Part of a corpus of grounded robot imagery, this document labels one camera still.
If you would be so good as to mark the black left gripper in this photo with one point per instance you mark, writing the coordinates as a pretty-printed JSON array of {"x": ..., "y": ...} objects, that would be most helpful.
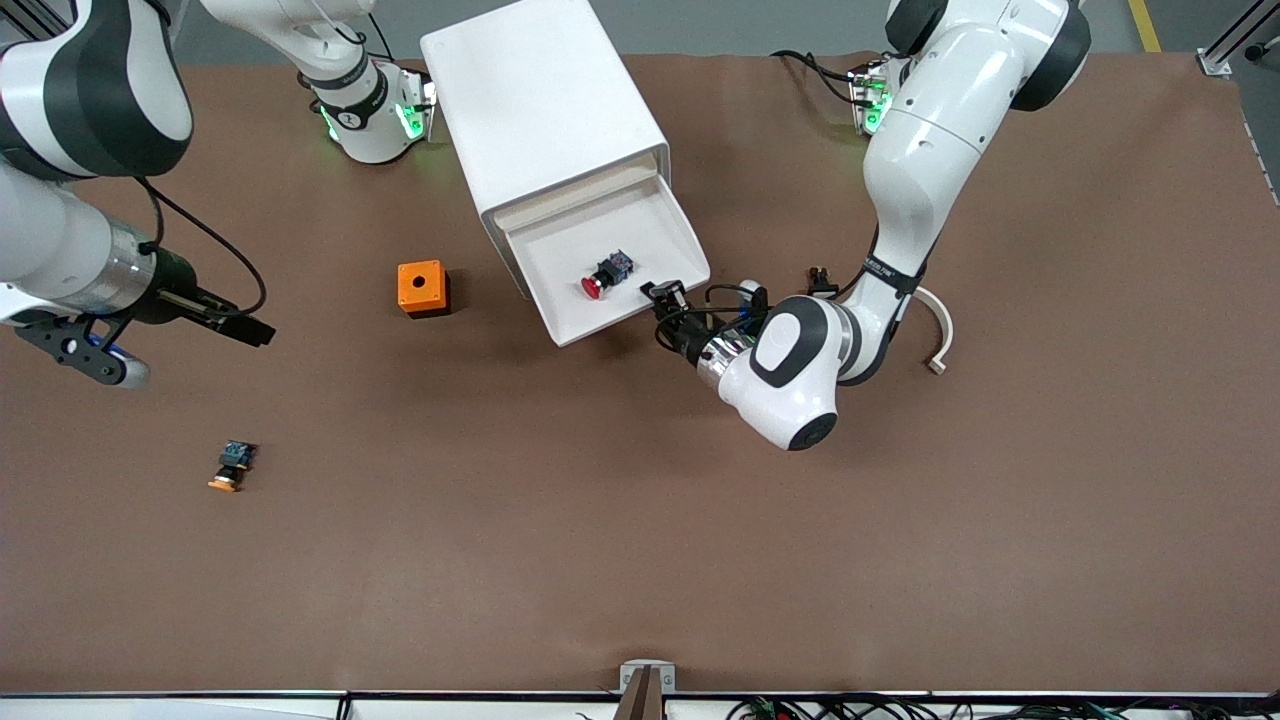
[{"x": 686, "y": 338}]

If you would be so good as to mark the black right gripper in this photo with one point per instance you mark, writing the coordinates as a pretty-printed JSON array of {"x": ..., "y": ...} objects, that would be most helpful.
[{"x": 176, "y": 288}]

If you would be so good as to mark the red push button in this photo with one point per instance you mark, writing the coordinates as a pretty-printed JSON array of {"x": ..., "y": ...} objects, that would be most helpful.
[{"x": 592, "y": 288}]

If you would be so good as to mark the white plastic drawer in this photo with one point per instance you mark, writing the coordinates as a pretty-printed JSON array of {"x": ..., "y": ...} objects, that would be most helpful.
[
  {"x": 570, "y": 196},
  {"x": 560, "y": 285}
]

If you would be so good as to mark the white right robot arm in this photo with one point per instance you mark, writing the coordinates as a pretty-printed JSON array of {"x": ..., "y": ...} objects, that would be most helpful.
[{"x": 60, "y": 230}]

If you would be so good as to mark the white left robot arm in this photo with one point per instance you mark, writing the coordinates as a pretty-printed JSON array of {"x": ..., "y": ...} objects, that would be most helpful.
[{"x": 920, "y": 150}]

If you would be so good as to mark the orange push button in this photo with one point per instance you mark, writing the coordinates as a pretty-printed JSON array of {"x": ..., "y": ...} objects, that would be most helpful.
[{"x": 235, "y": 462}]

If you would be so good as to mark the black white push button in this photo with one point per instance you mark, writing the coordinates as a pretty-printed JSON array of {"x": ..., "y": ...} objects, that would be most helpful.
[{"x": 820, "y": 275}]

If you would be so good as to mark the white drawer cabinet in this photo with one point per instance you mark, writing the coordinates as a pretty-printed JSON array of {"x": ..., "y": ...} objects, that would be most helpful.
[{"x": 540, "y": 110}]

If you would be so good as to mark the orange box with hole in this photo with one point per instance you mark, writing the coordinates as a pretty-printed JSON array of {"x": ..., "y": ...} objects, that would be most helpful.
[{"x": 420, "y": 285}]

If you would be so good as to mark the white curved plastic bracket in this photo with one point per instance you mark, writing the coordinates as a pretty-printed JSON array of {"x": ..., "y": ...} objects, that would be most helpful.
[{"x": 947, "y": 335}]

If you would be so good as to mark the grey metal table bracket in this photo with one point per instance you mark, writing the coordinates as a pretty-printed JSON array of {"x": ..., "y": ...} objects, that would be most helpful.
[{"x": 630, "y": 680}]

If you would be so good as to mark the white table edge rail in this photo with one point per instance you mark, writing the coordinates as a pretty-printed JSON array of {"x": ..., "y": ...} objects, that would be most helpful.
[{"x": 200, "y": 708}]

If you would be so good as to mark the aluminium frame post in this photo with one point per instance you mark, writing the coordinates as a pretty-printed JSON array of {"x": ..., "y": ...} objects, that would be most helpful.
[{"x": 1215, "y": 62}]

